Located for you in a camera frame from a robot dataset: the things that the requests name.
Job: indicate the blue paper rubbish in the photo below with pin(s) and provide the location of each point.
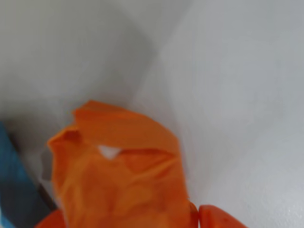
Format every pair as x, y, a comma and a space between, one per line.
14, 180

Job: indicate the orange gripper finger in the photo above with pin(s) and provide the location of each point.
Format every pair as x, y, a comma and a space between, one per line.
52, 221
213, 218

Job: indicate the orange paper rubbish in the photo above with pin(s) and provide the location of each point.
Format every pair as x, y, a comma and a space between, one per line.
118, 185

